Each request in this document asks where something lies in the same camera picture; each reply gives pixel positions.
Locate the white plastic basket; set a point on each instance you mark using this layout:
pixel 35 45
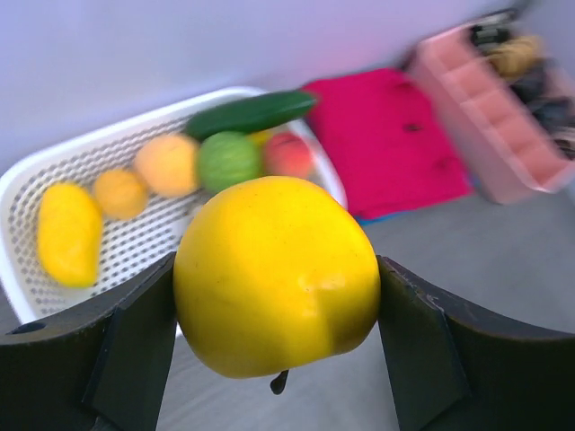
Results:
pixel 128 246

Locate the yellow striped sock roll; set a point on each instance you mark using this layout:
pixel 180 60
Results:
pixel 514 57

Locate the dark brown sock roll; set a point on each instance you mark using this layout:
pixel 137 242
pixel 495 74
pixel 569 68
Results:
pixel 536 84

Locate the green cucumber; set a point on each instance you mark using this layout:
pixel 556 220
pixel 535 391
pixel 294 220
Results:
pixel 251 114

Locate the small orange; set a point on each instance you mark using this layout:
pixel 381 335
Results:
pixel 120 193

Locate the dark floral sock roll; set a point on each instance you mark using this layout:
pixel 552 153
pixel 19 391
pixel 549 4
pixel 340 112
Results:
pixel 492 28

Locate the yellow mango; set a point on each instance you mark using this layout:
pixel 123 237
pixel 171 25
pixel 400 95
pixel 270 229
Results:
pixel 69 235

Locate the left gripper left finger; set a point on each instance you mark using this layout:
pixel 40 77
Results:
pixel 100 365

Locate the red folded cloth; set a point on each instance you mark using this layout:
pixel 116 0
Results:
pixel 384 139

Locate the black pink sock roll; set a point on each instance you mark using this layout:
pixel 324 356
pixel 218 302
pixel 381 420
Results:
pixel 565 141

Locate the red peach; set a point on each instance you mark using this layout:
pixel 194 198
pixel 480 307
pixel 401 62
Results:
pixel 287 154

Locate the pink divided tray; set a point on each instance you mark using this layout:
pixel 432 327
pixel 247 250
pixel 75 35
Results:
pixel 502 144

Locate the orange fruit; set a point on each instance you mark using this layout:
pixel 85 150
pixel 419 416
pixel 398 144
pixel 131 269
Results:
pixel 167 165

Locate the yellow apple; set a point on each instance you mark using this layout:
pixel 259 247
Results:
pixel 273 274

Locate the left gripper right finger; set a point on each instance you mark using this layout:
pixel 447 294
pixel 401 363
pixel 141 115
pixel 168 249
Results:
pixel 455 365

